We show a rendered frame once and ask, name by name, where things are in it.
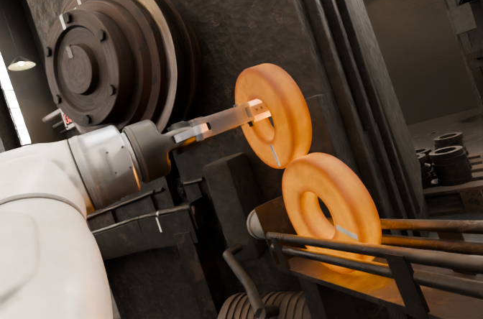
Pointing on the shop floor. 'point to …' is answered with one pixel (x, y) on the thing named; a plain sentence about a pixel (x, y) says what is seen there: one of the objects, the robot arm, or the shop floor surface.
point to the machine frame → (300, 46)
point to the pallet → (452, 174)
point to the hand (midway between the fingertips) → (264, 106)
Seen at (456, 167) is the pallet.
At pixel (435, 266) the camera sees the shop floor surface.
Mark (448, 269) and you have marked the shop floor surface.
